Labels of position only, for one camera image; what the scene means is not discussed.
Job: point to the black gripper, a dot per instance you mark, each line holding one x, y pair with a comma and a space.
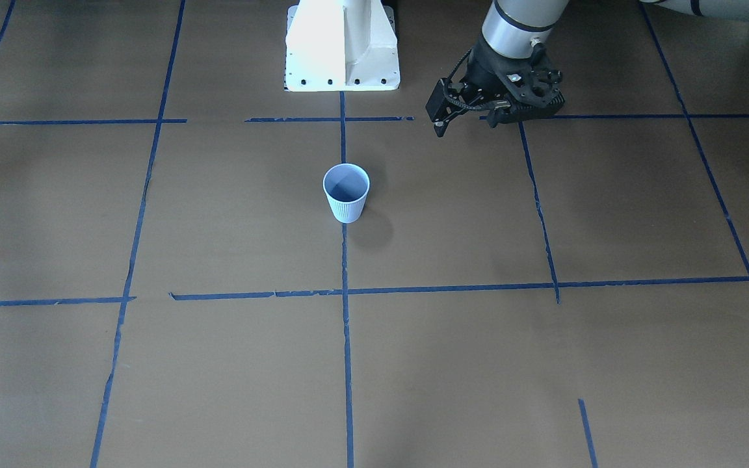
484, 79

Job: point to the blue ribbed plastic cup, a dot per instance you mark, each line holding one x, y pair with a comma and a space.
346, 187

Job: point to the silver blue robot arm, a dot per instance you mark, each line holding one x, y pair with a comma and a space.
601, 46

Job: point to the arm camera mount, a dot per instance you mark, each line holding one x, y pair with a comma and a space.
530, 87

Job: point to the white pedestal base plate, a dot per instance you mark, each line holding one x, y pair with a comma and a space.
341, 46

